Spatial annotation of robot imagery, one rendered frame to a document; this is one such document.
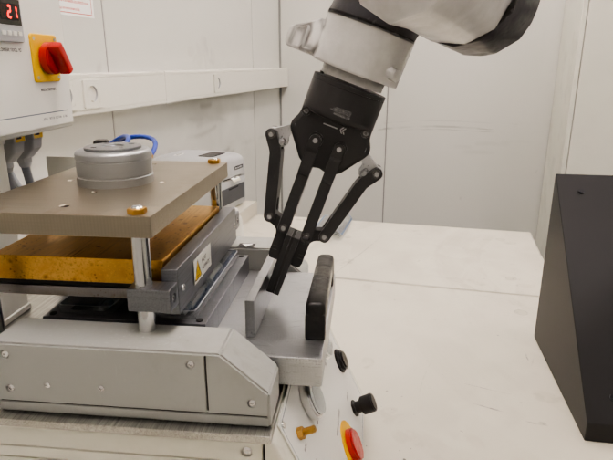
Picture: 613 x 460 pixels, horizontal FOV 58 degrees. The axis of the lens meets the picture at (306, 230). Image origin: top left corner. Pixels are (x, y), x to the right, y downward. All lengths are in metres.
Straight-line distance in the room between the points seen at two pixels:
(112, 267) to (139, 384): 0.11
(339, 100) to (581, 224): 0.55
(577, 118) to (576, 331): 1.87
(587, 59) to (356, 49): 2.20
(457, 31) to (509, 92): 2.60
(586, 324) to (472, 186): 2.26
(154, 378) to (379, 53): 0.35
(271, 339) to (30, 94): 0.41
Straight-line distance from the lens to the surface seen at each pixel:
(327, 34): 0.54
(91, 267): 0.56
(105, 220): 0.50
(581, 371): 0.87
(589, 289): 0.93
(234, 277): 0.65
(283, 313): 0.61
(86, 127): 1.57
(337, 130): 0.56
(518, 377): 0.98
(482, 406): 0.89
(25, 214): 0.53
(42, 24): 0.78
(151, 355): 0.50
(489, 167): 3.10
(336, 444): 0.66
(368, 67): 0.52
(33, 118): 0.75
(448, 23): 0.44
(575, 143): 2.70
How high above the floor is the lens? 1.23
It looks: 17 degrees down
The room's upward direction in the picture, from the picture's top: straight up
